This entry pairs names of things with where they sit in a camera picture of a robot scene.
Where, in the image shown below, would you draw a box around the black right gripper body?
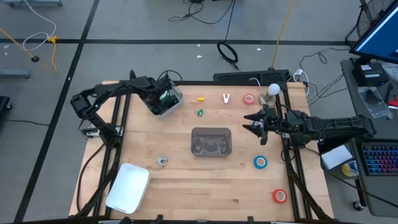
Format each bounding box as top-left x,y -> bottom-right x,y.
260,105 -> 283,146

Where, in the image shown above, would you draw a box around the black chair base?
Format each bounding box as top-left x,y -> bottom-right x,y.
0,95 -> 12,119

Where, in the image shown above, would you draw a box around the clear plastic bag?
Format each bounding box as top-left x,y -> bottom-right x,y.
357,86 -> 393,119

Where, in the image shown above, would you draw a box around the black aluminium table frame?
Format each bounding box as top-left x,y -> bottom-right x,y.
74,70 -> 335,224

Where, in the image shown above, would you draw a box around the yellow and blue roll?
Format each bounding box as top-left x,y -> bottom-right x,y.
341,160 -> 360,178

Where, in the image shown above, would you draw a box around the white arm base bracket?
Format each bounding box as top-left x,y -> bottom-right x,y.
81,126 -> 103,139

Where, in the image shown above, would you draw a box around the grey cart base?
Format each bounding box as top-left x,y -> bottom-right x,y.
2,0 -> 63,7

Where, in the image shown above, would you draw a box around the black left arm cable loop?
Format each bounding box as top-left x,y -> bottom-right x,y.
157,70 -> 183,84

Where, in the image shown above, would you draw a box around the white plug with cable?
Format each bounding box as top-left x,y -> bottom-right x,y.
294,68 -> 310,96

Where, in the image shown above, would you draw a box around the grey floor bar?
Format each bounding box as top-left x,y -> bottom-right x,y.
0,68 -> 31,79

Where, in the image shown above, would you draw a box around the computer monitor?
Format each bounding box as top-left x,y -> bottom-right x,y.
349,1 -> 398,65

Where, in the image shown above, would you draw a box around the yellow hanging cable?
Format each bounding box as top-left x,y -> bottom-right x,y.
271,0 -> 296,70

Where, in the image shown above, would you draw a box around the black floor cables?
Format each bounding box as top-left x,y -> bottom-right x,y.
300,46 -> 351,106

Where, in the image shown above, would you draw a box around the red tape roll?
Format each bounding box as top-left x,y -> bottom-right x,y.
272,189 -> 288,204

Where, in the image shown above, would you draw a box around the dark grey desk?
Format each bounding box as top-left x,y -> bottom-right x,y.
340,58 -> 398,217

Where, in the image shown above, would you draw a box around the smoky transparent plastic bin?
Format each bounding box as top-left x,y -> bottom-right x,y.
190,126 -> 233,158

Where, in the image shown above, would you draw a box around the light grey plastic bin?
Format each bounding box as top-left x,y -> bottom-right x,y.
142,84 -> 185,119

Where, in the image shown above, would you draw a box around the light blue tape roll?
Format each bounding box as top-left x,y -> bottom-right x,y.
253,155 -> 268,170

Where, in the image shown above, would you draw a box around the black floor fan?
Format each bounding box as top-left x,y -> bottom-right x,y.
345,0 -> 396,47

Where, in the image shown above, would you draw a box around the white light bulb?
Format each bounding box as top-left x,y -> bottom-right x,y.
267,83 -> 281,96

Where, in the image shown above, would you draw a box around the black mini computer box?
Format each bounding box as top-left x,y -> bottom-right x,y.
351,63 -> 389,87

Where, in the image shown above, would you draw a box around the black power strip bar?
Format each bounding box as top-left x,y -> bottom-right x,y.
213,68 -> 290,85

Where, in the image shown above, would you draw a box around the black coiled floor cable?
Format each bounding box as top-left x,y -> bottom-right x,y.
216,0 -> 239,71

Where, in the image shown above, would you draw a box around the white lamp cable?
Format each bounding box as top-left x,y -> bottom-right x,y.
248,77 -> 264,94

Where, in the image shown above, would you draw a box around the backlit keyboard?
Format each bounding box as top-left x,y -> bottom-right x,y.
362,142 -> 398,177

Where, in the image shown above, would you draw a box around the white box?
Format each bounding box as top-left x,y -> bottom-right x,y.
321,145 -> 354,170

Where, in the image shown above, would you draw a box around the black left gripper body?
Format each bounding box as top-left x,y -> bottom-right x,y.
144,76 -> 175,108

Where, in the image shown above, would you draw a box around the white plastic bin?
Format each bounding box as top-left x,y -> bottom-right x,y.
105,162 -> 151,215

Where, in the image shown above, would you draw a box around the black floor cable tangle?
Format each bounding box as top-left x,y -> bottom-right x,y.
169,0 -> 218,25

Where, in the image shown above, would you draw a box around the white floor cable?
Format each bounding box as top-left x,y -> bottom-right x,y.
22,0 -> 57,52

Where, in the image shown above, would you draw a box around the yellow floor cable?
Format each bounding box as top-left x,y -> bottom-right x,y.
0,27 -> 59,74

